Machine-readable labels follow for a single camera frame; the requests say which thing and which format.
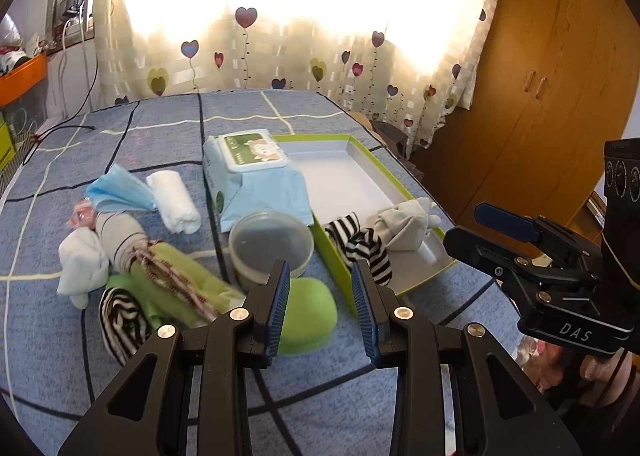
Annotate white cable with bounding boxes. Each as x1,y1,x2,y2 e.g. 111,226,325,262
59,18,101,118

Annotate lime green shallow box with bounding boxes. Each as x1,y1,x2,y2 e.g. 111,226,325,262
270,133,458,319

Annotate green sponge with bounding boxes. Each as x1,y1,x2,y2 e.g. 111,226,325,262
272,277,338,356

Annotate person's right hand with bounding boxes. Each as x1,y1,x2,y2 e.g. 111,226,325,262
530,338,626,389

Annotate lime green cardboard box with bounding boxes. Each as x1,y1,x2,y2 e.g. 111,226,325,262
0,111,16,172

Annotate clear plastic packet orange contents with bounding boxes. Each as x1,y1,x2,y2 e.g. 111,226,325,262
67,198,101,234

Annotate black cable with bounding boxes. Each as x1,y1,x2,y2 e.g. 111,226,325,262
29,125,97,148

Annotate green cloth plaid edge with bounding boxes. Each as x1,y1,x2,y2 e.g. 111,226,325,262
105,241,246,332

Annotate heart print curtain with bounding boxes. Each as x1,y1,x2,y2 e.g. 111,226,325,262
85,0,506,149

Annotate brown wooden wardrobe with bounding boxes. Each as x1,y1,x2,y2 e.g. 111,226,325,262
415,0,640,237

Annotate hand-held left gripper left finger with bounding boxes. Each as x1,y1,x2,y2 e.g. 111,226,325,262
57,258,292,456

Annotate clear round plastic container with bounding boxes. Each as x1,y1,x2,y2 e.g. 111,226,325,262
229,210,315,289

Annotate blue plaid bed sheet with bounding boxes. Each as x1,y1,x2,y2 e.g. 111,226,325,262
0,90,521,456

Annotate grey white sock bundle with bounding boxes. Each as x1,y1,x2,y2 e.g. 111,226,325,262
366,197,441,253

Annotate orange plastic tray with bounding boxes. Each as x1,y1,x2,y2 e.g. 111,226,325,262
0,53,48,107

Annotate blue wet wipes pack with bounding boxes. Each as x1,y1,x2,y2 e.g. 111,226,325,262
202,132,312,232

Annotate dark cloth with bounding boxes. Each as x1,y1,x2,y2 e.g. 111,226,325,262
370,120,410,159

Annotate white rolled sock red stripes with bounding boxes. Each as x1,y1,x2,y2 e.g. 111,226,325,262
95,212,151,274

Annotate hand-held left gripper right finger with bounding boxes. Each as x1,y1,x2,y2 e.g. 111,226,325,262
350,260,583,456

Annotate plain white sock bundle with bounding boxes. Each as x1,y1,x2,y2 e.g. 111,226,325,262
56,227,111,309

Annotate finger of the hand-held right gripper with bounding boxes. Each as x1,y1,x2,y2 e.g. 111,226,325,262
474,202,606,267
443,226,548,299

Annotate blue face mask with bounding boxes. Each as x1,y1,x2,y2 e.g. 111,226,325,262
86,163,158,213

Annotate white rolled towel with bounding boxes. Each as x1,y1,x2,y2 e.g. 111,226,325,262
146,170,202,235

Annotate black white striped sock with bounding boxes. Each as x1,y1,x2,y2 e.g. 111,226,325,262
324,212,393,287
98,287,153,367

